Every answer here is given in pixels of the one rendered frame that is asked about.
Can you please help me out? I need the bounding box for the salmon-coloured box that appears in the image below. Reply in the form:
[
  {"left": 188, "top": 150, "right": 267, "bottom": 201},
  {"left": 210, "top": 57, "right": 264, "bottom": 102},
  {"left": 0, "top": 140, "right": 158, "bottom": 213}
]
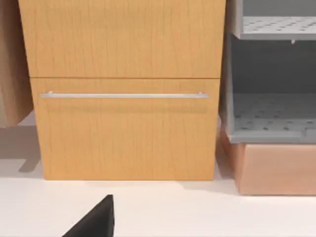
[{"left": 219, "top": 123, "right": 316, "bottom": 196}]

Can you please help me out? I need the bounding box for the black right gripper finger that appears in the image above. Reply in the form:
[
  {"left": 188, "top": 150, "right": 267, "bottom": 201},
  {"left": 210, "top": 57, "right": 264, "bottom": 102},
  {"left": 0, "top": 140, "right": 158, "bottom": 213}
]
[{"left": 61, "top": 194, "right": 115, "bottom": 237}]

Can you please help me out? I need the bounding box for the long metal drawer handle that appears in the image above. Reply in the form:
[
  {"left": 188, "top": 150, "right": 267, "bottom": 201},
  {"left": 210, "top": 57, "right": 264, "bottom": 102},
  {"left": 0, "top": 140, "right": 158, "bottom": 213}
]
[{"left": 39, "top": 91, "right": 210, "bottom": 99}]

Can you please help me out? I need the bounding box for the grey pierced shelf cabinet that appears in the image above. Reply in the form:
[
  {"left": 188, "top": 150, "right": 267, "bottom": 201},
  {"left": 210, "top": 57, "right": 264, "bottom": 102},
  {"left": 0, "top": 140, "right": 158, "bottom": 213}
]
[{"left": 219, "top": 0, "right": 316, "bottom": 144}]

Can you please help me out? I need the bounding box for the plain wooden drawer front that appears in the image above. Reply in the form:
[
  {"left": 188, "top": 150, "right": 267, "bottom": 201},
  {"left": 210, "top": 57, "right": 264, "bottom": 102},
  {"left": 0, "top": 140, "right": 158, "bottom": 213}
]
[{"left": 17, "top": 0, "right": 227, "bottom": 79}]

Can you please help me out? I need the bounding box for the wooden drawer front with handle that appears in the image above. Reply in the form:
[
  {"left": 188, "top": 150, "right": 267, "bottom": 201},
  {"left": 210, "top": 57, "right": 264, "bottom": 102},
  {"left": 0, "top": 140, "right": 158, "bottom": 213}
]
[{"left": 29, "top": 78, "right": 221, "bottom": 181}]

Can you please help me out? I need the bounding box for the pale wooden cupboard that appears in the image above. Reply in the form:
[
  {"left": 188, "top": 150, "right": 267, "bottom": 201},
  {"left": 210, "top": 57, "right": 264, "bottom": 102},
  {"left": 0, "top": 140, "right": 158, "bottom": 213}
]
[{"left": 0, "top": 0, "right": 34, "bottom": 128}]

